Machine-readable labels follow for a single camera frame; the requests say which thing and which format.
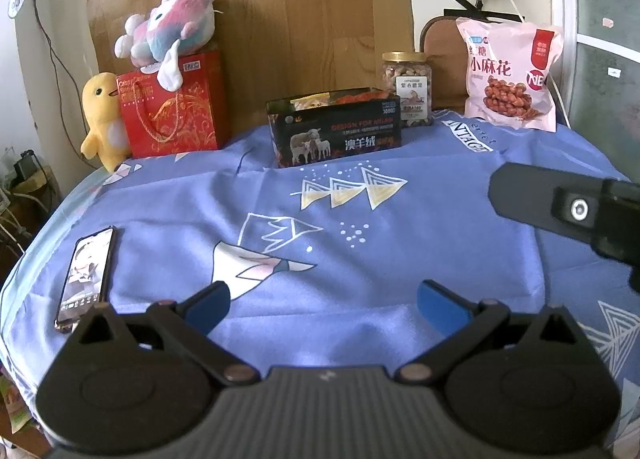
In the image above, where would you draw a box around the pink snack bag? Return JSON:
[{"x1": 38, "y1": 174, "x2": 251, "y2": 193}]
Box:
[{"x1": 454, "y1": 16, "x2": 566, "y2": 133}]

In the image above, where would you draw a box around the black tape strip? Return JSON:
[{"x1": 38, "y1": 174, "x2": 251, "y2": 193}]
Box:
[{"x1": 446, "y1": 0, "x2": 527, "y2": 24}]

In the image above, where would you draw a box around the frosted glass door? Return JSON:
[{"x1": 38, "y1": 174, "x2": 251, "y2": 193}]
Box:
[{"x1": 559, "y1": 0, "x2": 640, "y2": 182}]

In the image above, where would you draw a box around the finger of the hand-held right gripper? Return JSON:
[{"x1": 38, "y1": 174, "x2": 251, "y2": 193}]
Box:
[{"x1": 488, "y1": 162, "x2": 640, "y2": 267}]

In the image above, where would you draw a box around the yellow plush toy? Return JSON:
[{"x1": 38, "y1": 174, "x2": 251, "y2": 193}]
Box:
[{"x1": 80, "y1": 71, "x2": 132, "y2": 174}]

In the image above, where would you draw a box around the brown chair back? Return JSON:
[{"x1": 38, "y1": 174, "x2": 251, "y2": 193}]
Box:
[{"x1": 418, "y1": 14, "x2": 501, "y2": 113}]

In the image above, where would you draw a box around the smartphone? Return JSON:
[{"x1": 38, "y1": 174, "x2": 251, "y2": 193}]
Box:
[{"x1": 54, "y1": 224, "x2": 117, "y2": 335}]

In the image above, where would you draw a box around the black charger block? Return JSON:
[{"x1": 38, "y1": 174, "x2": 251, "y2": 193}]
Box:
[{"x1": 13, "y1": 150, "x2": 40, "y2": 181}]

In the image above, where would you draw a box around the blue printed cloth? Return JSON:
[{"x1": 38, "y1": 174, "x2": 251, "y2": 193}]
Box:
[{"x1": 0, "y1": 106, "x2": 640, "y2": 442}]

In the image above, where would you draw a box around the orange snack packet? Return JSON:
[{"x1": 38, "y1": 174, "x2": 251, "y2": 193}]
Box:
[{"x1": 329, "y1": 88, "x2": 392, "y2": 106}]

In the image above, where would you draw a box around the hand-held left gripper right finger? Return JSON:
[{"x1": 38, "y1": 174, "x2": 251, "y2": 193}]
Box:
[{"x1": 395, "y1": 279, "x2": 582, "y2": 386}]

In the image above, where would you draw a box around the black wall cable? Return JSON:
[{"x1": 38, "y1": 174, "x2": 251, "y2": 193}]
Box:
[{"x1": 22, "y1": 0, "x2": 93, "y2": 160}]

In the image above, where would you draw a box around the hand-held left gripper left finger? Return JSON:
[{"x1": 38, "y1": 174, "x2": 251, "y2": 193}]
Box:
[{"x1": 75, "y1": 281, "x2": 262, "y2": 386}]

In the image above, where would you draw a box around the wooden board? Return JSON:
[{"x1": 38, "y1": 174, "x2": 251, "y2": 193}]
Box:
[{"x1": 85, "y1": 0, "x2": 417, "y2": 152}]

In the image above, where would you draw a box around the clear jar of nuts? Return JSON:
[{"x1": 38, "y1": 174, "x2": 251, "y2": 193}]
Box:
[{"x1": 381, "y1": 51, "x2": 434, "y2": 129}]

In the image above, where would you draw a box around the red gift bag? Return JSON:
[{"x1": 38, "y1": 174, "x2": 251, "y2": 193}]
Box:
[{"x1": 116, "y1": 50, "x2": 234, "y2": 159}]

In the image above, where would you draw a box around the black box with sheep print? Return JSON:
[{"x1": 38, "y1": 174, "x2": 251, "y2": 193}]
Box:
[{"x1": 265, "y1": 87, "x2": 404, "y2": 169}]

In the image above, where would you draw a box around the pink and blue plush toy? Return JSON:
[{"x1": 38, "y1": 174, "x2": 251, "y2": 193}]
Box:
[{"x1": 114, "y1": 0, "x2": 220, "y2": 93}]

